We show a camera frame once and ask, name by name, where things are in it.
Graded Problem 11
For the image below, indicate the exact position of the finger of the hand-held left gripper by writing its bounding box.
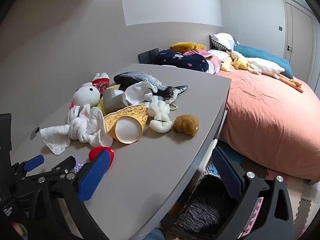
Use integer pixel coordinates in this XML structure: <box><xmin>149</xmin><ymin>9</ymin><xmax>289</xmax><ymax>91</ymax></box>
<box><xmin>44</xmin><ymin>156</ymin><xmax>76</xmax><ymax>182</ymax></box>
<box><xmin>11</xmin><ymin>154</ymin><xmax>45</xmax><ymax>178</ymax></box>

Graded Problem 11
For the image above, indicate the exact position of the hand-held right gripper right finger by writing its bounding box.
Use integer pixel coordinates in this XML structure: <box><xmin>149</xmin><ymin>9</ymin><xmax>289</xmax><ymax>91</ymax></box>
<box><xmin>212</xmin><ymin>147</ymin><xmax>294</xmax><ymax>240</ymax></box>

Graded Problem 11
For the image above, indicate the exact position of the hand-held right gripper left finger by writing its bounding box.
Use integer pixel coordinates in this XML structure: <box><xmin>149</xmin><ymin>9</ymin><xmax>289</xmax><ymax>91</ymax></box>
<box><xmin>25</xmin><ymin>149</ymin><xmax>112</xmax><ymax>240</ymax></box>

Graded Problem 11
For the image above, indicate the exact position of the red ball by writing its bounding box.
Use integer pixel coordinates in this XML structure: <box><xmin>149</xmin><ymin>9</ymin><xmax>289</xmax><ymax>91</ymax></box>
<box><xmin>89</xmin><ymin>146</ymin><xmax>115</xmax><ymax>170</ymax></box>

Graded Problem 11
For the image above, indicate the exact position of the white cloth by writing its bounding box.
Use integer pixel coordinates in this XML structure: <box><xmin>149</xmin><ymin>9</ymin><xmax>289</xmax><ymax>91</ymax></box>
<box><xmin>40</xmin><ymin>106</ymin><xmax>114</xmax><ymax>155</ymax></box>

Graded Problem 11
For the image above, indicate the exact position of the black lined trash bin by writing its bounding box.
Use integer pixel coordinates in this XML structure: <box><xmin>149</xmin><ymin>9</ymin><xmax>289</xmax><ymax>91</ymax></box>
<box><xmin>174</xmin><ymin>175</ymin><xmax>244</xmax><ymax>237</ymax></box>

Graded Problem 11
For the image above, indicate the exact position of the yellow paper cup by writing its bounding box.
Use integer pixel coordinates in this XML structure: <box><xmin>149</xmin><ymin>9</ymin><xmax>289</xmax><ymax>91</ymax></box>
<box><xmin>104</xmin><ymin>104</ymin><xmax>149</xmax><ymax>144</ymax></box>

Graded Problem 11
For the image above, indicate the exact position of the brown plush ball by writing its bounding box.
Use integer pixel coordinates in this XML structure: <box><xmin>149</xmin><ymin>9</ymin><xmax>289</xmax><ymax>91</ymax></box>
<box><xmin>173</xmin><ymin>114</ymin><xmax>200</xmax><ymax>137</ymax></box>

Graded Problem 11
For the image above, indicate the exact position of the white rabbit plush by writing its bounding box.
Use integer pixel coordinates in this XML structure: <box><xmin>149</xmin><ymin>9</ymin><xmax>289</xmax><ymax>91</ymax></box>
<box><xmin>67</xmin><ymin>81</ymin><xmax>104</xmax><ymax>130</ymax></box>

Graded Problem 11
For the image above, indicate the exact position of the grey carton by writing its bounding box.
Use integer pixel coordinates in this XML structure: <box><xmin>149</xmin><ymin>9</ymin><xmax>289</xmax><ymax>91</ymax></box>
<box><xmin>102</xmin><ymin>89</ymin><xmax>127</xmax><ymax>114</ymax></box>

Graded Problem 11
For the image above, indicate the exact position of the red plaid plush doll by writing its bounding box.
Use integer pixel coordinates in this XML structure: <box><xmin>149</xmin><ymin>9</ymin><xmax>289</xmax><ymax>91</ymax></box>
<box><xmin>91</xmin><ymin>73</ymin><xmax>111</xmax><ymax>94</ymax></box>

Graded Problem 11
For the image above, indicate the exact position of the white knit glove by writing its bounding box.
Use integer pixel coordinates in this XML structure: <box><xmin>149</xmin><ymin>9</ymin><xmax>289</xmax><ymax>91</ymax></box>
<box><xmin>124</xmin><ymin>82</ymin><xmax>158</xmax><ymax>105</ymax></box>

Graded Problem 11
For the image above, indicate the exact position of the grey fish plush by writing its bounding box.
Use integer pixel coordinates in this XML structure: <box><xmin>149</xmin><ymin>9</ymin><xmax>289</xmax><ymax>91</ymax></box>
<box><xmin>113</xmin><ymin>71</ymin><xmax>188</xmax><ymax>104</ymax></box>

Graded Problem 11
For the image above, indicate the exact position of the white desk edge guard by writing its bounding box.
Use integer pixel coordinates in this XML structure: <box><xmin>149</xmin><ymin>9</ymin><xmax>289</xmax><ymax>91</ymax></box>
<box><xmin>199</xmin><ymin>139</ymin><xmax>218</xmax><ymax>173</ymax></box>

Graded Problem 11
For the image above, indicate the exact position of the grey desk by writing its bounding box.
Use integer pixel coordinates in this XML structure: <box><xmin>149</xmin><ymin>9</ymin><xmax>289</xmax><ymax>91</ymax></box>
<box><xmin>10</xmin><ymin>63</ymin><xmax>232</xmax><ymax>240</ymax></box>

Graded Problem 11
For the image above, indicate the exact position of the bed with orange cover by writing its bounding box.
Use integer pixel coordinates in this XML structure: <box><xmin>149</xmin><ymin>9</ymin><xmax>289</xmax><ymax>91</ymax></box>
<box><xmin>216</xmin><ymin>69</ymin><xmax>320</xmax><ymax>180</ymax></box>

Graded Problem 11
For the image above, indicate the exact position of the person's leg in jeans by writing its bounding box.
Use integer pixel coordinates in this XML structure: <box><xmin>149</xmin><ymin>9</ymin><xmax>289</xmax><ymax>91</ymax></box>
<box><xmin>147</xmin><ymin>227</ymin><xmax>165</xmax><ymax>240</ymax></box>

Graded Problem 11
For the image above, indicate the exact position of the yellow dotted pillow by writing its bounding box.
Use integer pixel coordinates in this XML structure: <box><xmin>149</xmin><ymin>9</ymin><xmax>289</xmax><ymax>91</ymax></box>
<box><xmin>220</xmin><ymin>57</ymin><xmax>234</xmax><ymax>72</ymax></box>

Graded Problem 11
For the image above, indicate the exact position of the pink cartoon blanket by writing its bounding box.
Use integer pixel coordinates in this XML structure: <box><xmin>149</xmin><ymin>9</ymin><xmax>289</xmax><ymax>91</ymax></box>
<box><xmin>184</xmin><ymin>49</ymin><xmax>222</xmax><ymax>74</ymax></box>

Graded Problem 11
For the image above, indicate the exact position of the yellow duck plush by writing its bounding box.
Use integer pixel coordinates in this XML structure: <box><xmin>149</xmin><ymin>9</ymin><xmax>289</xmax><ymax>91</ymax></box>
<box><xmin>234</xmin><ymin>57</ymin><xmax>250</xmax><ymax>70</ymax></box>

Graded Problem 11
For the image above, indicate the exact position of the white goose plush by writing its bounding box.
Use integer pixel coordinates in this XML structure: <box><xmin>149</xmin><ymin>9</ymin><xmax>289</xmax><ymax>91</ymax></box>
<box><xmin>226</xmin><ymin>50</ymin><xmax>304</xmax><ymax>93</ymax></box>

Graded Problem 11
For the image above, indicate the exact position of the white dotted pillow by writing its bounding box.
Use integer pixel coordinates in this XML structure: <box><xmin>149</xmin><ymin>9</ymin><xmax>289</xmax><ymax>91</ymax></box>
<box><xmin>207</xmin><ymin>49</ymin><xmax>229</xmax><ymax>62</ymax></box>

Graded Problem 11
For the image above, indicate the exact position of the navy rabbit print blanket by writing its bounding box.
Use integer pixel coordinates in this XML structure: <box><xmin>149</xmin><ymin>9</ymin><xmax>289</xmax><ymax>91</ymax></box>
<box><xmin>155</xmin><ymin>49</ymin><xmax>209</xmax><ymax>73</ymax></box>

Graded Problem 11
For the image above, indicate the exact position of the teal cushion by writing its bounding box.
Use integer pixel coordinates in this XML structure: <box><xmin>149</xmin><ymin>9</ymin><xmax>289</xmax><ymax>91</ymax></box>
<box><xmin>234</xmin><ymin>44</ymin><xmax>294</xmax><ymax>79</ymax></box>

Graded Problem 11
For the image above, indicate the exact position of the checkered patchwork pillow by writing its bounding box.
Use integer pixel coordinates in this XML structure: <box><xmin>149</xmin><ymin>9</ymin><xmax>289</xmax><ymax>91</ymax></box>
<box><xmin>209</xmin><ymin>33</ymin><xmax>239</xmax><ymax>52</ymax></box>

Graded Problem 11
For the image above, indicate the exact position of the mustard yellow plush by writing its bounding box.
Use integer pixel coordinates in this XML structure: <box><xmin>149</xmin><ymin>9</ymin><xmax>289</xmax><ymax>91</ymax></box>
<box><xmin>170</xmin><ymin>42</ymin><xmax>207</xmax><ymax>53</ymax></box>

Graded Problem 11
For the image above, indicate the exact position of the grey door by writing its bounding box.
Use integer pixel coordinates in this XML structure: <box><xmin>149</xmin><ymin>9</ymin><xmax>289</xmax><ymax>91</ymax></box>
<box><xmin>284</xmin><ymin>0</ymin><xmax>316</xmax><ymax>63</ymax></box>

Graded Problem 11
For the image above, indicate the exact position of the black wall socket panel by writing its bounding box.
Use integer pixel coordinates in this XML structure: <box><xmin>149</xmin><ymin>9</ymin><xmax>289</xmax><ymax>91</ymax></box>
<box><xmin>138</xmin><ymin>48</ymin><xmax>160</xmax><ymax>64</ymax></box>

